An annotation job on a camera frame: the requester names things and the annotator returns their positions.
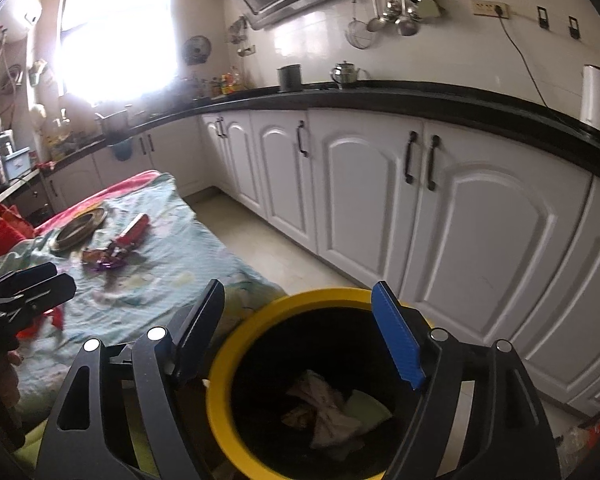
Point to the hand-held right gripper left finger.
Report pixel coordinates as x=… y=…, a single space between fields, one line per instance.
x=200 y=320

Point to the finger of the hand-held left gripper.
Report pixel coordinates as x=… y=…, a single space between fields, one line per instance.
x=25 y=277
x=55 y=290

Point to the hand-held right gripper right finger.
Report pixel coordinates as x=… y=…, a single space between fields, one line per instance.
x=397 y=340

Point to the green plastic bottle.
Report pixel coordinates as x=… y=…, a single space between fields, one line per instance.
x=367 y=410

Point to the yellow-rimmed black bin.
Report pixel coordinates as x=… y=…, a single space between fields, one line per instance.
x=220 y=395

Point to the person's left hand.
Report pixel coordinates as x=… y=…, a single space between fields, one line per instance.
x=10 y=377

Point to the red floral cloth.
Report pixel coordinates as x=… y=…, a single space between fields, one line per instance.
x=0 y=230

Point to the purple crumpled wrapper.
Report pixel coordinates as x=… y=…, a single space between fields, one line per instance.
x=105 y=259

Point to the round metal tray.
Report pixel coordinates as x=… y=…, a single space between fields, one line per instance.
x=75 y=232

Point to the light blue cartoon blanket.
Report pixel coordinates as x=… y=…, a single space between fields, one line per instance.
x=180 y=260

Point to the red blanket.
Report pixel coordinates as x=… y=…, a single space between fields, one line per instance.
x=80 y=207

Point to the red stick packet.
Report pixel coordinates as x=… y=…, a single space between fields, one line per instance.
x=134 y=229

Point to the blue storage box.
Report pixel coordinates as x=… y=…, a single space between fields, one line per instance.
x=17 y=165

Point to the blue hanging scrap bin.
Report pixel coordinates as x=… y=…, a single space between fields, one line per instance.
x=121 y=150

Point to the metal cooking pot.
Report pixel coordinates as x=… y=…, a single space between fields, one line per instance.
x=114 y=127

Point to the clear plastic bag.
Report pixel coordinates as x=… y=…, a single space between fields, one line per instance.
x=580 y=440

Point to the row of condiment bottles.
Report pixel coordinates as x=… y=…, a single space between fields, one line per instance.
x=227 y=85

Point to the black countertop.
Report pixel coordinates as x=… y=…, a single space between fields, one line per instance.
x=430 y=102

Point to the dark metal mug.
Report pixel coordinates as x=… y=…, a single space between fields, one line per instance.
x=289 y=79

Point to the white water heater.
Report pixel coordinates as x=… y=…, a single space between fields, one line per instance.
x=20 y=17

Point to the window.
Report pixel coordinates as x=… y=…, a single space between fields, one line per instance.
x=115 y=30

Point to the steel teapot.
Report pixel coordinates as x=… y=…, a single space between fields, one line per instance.
x=345 y=74

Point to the white electric kettle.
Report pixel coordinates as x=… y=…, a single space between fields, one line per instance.
x=597 y=97

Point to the small wall fan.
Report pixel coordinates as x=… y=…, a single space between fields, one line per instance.
x=197 y=50

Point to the wall power socket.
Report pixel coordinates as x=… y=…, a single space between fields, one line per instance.
x=490 y=8

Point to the black wall hook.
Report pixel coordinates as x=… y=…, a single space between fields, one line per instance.
x=573 y=27
x=542 y=16

